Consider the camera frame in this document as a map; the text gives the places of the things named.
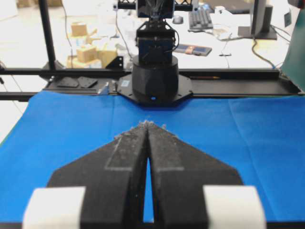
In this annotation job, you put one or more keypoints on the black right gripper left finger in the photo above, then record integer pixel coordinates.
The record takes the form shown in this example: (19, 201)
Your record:
(100, 190)

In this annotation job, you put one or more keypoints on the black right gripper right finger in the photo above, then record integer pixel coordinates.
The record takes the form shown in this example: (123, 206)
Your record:
(193, 190)

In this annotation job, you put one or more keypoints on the blue table cloth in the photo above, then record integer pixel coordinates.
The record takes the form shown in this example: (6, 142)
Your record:
(263, 138)

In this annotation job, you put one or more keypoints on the cardboard box pile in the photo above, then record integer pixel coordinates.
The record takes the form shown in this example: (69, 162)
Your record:
(89, 49)

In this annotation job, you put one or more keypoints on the blue notebook on desk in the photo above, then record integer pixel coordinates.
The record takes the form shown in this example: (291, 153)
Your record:
(193, 50)

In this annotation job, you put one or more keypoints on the grey computer mouse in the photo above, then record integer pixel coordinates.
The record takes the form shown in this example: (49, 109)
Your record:
(177, 19)

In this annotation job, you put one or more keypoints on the black computer keyboard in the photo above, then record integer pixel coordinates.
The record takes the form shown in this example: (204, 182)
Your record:
(200, 19)

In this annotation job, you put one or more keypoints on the black monitor stand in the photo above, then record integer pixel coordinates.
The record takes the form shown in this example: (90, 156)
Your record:
(261, 14)

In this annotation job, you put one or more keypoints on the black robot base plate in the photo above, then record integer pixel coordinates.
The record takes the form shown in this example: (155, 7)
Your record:
(184, 91)

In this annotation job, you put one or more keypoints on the black aluminium frame rail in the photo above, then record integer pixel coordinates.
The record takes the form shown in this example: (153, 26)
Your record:
(206, 83)

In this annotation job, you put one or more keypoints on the black vertical frame post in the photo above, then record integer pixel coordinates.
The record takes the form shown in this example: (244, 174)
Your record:
(47, 33)

